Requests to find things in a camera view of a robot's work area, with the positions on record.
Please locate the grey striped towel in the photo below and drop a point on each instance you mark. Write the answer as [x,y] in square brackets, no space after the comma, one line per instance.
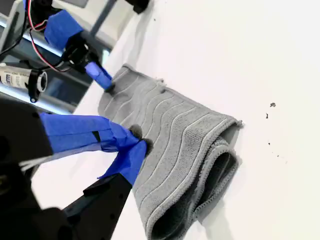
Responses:
[175,140]

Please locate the shiny metal rail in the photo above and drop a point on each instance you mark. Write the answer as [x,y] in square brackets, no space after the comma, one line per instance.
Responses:
[55,103]
[53,51]

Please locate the grey metal frame bar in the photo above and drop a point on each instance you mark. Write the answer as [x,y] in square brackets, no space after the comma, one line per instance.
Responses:
[103,17]

